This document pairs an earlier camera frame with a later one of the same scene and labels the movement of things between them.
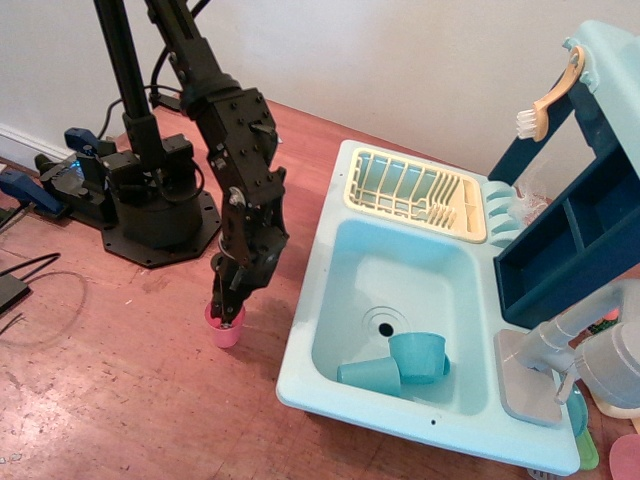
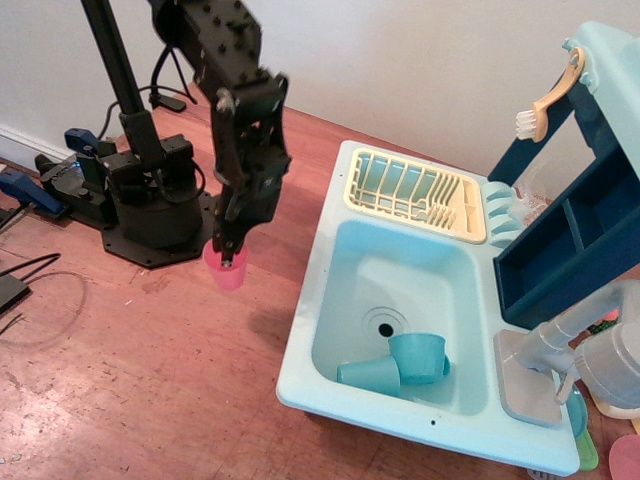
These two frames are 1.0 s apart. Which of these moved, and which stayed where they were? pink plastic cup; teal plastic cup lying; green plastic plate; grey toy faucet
Moved: pink plastic cup
Stayed: teal plastic cup lying; green plastic plate; grey toy faucet
